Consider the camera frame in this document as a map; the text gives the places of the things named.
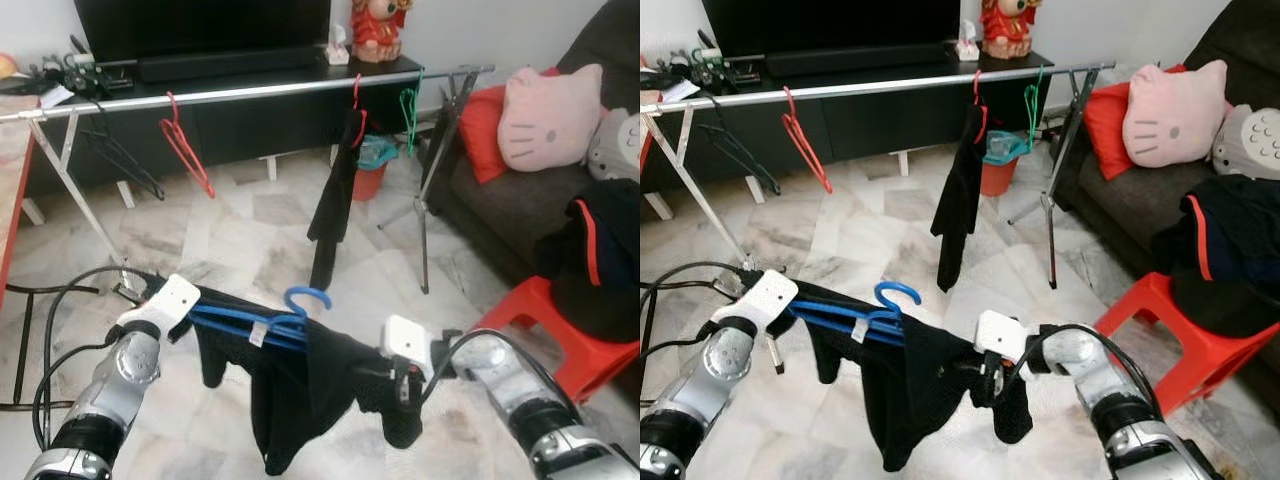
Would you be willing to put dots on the long black garment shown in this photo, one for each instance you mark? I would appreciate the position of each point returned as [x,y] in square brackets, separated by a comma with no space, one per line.
[335,200]
[958,200]

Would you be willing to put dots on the green plastic hanger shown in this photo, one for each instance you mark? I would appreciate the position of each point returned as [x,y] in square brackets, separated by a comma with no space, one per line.
[1032,105]
[410,110]

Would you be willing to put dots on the green circuit board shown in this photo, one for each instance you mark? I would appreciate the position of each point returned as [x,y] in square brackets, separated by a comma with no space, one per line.
[710,68]
[82,75]

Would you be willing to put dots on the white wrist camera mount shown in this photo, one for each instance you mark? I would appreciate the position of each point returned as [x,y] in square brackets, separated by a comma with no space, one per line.
[760,295]
[165,300]
[405,340]
[1000,335]

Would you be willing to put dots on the blue plastic hanger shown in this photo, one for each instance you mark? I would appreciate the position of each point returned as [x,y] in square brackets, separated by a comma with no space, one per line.
[305,291]
[895,286]

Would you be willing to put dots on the red waste bin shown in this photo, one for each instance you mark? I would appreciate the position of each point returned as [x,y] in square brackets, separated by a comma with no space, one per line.
[997,180]
[368,185]

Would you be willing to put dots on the grey white plush cushion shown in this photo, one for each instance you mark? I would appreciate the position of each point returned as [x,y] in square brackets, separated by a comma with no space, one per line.
[1250,140]
[618,145]

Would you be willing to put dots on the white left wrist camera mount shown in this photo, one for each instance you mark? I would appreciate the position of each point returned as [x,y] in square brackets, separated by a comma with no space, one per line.
[760,295]
[165,300]

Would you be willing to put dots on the black television cabinet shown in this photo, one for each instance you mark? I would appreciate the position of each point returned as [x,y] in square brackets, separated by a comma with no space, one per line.
[880,125]
[250,130]

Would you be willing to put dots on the black fleece garment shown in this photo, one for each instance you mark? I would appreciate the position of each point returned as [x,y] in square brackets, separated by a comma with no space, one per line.
[900,400]
[300,400]

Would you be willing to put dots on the red cushion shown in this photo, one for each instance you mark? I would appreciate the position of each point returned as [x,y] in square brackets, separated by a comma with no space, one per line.
[1105,125]
[480,130]

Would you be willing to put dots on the black plastic hanger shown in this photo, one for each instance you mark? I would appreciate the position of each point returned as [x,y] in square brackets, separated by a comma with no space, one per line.
[760,178]
[140,180]

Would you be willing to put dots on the dark brown fabric sofa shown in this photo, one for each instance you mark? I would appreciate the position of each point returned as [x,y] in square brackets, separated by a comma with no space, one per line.
[500,210]
[1130,205]

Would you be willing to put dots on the red plastic hanger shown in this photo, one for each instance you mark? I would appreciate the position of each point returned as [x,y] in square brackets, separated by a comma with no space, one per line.
[190,160]
[982,125]
[362,130]
[808,150]

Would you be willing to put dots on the red laughing Buddha statue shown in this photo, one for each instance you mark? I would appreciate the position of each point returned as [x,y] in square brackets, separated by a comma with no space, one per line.
[378,35]
[1008,30]

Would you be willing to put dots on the pink cat face cushion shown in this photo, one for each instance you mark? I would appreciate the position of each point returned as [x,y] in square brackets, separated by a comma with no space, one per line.
[550,120]
[1175,115]

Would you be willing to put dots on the black flat television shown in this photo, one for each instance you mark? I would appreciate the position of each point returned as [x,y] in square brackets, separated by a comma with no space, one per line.
[830,25]
[200,30]

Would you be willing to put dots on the black soundbar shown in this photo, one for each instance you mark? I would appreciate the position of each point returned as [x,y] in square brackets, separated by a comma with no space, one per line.
[230,63]
[860,60]

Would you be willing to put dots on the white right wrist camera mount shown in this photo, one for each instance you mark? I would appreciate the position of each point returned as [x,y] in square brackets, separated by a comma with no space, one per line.
[1000,335]
[405,340]

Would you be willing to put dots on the white paper sheet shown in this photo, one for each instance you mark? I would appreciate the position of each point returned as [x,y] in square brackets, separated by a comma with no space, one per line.
[680,90]
[58,96]

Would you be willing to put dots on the dark clothes pile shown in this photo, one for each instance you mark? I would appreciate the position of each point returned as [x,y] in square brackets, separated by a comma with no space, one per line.
[600,260]
[1230,250]

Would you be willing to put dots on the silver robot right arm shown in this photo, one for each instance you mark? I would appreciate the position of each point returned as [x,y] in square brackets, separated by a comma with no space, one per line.
[520,400]
[1120,400]

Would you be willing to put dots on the red plastic stool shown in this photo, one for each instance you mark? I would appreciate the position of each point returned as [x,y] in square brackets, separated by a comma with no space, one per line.
[560,340]
[1180,340]

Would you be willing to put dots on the chrome metal clothes rack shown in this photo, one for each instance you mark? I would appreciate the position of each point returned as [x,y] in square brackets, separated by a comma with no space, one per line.
[880,88]
[250,95]

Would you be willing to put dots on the white pink tissue box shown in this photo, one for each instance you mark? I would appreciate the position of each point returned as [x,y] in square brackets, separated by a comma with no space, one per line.
[338,55]
[968,50]

